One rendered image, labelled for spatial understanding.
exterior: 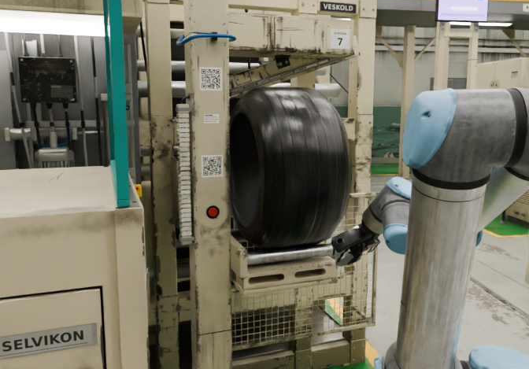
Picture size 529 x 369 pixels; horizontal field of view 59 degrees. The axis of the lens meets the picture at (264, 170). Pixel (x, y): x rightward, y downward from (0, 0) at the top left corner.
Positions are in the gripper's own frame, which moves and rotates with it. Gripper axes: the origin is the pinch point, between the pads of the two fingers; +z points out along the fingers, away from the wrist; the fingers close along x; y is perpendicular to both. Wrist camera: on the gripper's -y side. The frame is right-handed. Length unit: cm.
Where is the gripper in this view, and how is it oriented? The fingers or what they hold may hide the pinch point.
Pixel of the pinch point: (337, 263)
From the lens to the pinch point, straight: 154.0
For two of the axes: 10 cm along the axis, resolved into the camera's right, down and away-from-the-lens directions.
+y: 7.9, -0.9, 6.0
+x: -4.7, -7.2, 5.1
